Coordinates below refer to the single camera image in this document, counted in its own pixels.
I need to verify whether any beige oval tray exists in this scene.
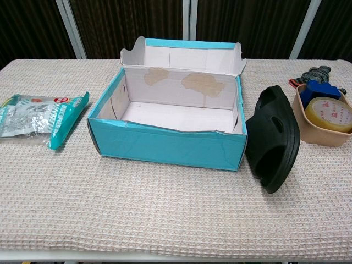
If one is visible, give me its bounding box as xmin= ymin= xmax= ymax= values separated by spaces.
xmin=291 ymin=84 xmax=352 ymax=149

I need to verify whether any light blue shoe box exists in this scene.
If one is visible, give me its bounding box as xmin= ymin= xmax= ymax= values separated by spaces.
xmin=87 ymin=37 xmax=249 ymax=172

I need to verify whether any silver partition post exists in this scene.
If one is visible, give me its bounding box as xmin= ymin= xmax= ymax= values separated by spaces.
xmin=289 ymin=0 xmax=323 ymax=60
xmin=54 ymin=0 xmax=89 ymax=60
xmin=181 ymin=0 xmax=197 ymax=41

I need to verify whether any grey striped sock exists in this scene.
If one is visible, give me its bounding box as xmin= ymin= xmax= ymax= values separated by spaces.
xmin=288 ymin=66 xmax=348 ymax=95

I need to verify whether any black shoe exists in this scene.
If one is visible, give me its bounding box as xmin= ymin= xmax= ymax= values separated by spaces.
xmin=244 ymin=85 xmax=301 ymax=194

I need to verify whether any blue plastic block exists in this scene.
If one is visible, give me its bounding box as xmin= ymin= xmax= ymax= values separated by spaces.
xmin=299 ymin=80 xmax=342 ymax=107

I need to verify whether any teal white snack bag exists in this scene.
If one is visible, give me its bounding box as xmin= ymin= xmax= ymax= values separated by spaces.
xmin=0 ymin=91 xmax=91 ymax=151

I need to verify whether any clear packing tape roll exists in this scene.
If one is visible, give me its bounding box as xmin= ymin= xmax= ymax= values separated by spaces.
xmin=305 ymin=96 xmax=352 ymax=130

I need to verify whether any beige waffle table cloth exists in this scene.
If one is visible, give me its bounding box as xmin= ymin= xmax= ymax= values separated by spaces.
xmin=0 ymin=58 xmax=352 ymax=253

